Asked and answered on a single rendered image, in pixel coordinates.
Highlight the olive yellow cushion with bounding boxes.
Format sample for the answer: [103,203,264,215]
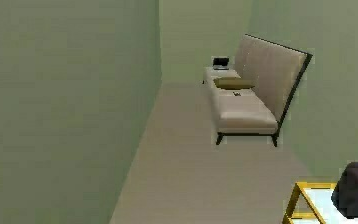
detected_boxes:
[213,76,256,91]

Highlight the beige sofa with black frame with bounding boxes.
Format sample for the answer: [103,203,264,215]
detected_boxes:
[202,33,314,148]

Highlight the yellow framed glass table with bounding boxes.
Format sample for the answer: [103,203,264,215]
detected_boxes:
[281,181,358,224]

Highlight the black open laptop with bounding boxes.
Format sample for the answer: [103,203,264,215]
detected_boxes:
[212,56,230,71]

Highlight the dark purple bag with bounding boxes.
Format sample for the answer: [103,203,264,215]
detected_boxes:
[330,152,358,220]

